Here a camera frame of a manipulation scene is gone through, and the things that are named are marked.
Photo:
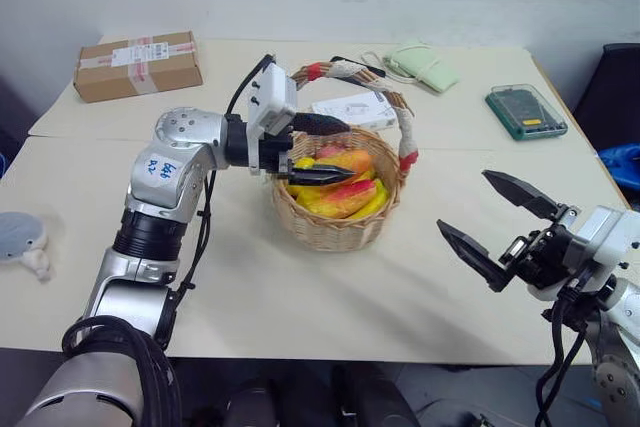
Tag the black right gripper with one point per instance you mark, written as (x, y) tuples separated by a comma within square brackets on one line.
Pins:
[(542, 254)]

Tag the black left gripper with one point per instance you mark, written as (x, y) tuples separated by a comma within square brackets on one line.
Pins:
[(275, 154)]

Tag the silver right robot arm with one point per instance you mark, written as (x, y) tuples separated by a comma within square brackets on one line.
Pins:
[(615, 372)]

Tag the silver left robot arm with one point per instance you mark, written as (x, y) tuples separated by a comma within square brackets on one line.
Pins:
[(160, 172)]

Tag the pink peach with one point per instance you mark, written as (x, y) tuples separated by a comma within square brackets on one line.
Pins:
[(327, 151)]

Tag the yellow banana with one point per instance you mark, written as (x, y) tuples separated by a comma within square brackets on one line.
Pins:
[(303, 163), (381, 194)]

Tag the orange yellow mango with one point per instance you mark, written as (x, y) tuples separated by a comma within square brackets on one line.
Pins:
[(357, 161)]

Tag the red yellow mango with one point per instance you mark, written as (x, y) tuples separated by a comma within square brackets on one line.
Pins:
[(345, 198)]

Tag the white printed paper box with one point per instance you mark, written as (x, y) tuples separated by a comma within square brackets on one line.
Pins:
[(360, 109)]

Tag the green screwdriver kit case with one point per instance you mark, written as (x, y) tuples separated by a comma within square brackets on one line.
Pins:
[(525, 112)]

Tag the green cloth pouch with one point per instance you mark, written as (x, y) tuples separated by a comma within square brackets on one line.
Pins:
[(420, 69)]

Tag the blue plastic bag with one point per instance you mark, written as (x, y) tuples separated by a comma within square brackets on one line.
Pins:
[(625, 162)]

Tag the black chair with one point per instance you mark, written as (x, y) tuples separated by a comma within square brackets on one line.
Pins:
[(615, 97)]

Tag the brown taped cardboard box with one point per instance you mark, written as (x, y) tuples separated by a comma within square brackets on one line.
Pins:
[(140, 77)]

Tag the dark rounded shape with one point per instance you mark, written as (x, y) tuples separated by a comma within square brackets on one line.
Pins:
[(250, 407)]

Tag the grey plush toy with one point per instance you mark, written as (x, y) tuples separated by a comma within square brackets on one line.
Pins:
[(17, 237)]

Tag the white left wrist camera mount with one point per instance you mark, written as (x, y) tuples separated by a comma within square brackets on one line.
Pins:
[(272, 97)]

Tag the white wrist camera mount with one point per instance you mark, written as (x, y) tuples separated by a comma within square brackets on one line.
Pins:
[(272, 97), (605, 232)]

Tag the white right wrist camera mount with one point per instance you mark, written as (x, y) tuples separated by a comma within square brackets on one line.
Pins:
[(605, 232)]

